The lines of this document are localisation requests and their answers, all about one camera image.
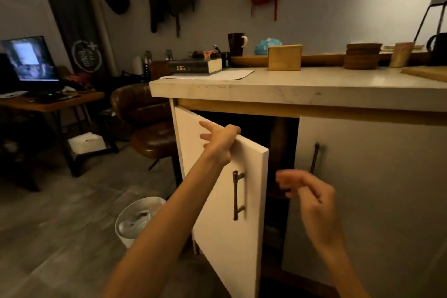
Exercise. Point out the person's left hand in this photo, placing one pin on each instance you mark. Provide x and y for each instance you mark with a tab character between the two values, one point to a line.
220	146

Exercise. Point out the person's right hand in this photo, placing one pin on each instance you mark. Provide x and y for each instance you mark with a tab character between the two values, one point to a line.
317	210

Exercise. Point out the person's right fingers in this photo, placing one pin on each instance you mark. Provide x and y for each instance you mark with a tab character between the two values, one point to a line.
296	180

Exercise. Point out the person's left fingers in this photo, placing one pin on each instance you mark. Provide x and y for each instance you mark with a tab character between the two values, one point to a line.
213	127

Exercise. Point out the white cabinet door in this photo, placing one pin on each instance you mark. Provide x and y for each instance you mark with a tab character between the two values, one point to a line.
220	245
384	203

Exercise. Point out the person's right forearm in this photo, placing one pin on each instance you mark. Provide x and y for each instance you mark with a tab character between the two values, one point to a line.
344	273

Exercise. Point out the person's left forearm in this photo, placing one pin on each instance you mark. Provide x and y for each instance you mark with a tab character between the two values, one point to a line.
164	231

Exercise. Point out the kitchen island cabinet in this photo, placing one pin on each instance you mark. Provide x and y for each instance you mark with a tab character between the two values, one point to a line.
244	107

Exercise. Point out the white paper sheet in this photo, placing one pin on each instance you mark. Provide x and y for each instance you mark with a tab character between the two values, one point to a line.
216	75

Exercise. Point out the thick black book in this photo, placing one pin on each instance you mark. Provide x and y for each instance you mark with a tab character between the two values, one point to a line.
192	65

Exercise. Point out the brown leather chair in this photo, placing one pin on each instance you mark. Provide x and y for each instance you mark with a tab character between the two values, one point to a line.
146	116

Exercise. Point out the small dark jar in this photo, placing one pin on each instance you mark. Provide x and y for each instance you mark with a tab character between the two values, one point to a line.
225	59

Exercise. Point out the red tool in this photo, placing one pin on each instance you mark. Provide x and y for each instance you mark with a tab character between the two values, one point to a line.
204	54

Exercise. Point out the dark mug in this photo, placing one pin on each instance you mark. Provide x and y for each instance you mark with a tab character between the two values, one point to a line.
235	44

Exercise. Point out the teal tissue box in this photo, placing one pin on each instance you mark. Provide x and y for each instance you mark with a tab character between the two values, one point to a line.
267	46

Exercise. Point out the square wooden block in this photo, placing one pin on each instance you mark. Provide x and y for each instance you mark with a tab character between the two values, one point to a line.
284	58

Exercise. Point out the white trash bin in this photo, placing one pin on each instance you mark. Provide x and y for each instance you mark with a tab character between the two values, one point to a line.
138	221

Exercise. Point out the long wooden tray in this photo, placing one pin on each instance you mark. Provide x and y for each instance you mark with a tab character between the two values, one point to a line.
321	59

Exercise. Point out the white cardboard box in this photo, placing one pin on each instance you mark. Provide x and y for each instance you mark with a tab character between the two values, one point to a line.
86	143

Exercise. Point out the stack of wooden coasters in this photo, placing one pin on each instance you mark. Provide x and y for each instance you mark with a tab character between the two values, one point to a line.
362	56

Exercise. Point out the black keyboard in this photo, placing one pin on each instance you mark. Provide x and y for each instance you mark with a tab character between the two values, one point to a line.
57	97

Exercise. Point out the white plate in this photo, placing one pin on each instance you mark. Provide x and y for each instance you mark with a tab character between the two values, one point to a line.
386	47

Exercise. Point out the wooden desk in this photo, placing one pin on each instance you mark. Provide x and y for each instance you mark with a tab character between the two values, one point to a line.
52	104

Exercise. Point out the wooden cutting board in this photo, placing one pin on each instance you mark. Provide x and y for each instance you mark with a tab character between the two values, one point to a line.
427	73

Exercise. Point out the dark door with chalk sign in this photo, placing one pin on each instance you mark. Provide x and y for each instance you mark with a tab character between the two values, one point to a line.
73	25

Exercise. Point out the black kettle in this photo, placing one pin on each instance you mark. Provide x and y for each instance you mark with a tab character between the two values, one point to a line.
438	49

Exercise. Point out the computer monitor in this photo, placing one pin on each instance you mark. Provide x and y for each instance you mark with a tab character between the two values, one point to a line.
29	58

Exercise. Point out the black metal stand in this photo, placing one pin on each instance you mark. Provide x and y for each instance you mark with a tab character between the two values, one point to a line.
424	22

